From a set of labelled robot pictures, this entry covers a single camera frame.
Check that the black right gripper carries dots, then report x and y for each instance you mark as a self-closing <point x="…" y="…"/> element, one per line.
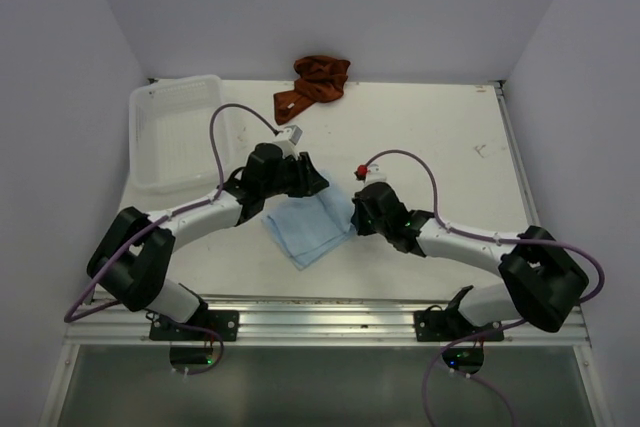
<point x="361" y="228"/>

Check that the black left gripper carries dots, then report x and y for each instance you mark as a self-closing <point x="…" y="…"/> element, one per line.
<point x="309" y="181"/>

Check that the light blue towel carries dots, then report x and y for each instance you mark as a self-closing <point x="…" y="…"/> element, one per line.
<point x="306" y="229"/>

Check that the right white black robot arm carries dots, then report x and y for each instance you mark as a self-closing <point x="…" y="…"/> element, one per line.
<point x="540" y="282"/>

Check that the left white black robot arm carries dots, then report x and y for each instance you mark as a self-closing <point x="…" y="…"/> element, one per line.
<point x="132" y="260"/>

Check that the white perforated plastic basket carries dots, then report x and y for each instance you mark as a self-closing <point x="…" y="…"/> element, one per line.
<point x="169" y="143"/>

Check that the brown rust towel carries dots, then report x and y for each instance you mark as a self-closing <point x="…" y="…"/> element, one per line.
<point x="321" y="79"/>

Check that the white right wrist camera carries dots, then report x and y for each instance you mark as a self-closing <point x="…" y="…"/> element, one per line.
<point x="369" y="174"/>

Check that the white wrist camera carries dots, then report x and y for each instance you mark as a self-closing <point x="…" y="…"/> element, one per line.
<point x="369" y="174"/>
<point x="287" y="140"/>

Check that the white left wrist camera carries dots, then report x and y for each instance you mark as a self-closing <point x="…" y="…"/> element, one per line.
<point x="287" y="140"/>

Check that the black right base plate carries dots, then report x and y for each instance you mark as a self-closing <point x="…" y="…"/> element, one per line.
<point x="435" y="324"/>

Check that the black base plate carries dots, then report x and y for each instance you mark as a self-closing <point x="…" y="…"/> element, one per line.
<point x="204" y="325"/>
<point x="435" y="324"/>

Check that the aluminium front rail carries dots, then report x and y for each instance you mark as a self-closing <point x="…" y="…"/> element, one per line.
<point x="274" y="322"/>

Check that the aluminium rail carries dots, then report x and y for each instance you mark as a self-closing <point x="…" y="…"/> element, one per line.
<point x="274" y="322"/>
<point x="527" y="197"/>

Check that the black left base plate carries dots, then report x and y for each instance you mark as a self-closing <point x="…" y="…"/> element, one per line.
<point x="204" y="325"/>

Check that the aluminium right side rail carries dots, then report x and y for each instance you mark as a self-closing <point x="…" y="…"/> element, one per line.
<point x="527" y="197"/>

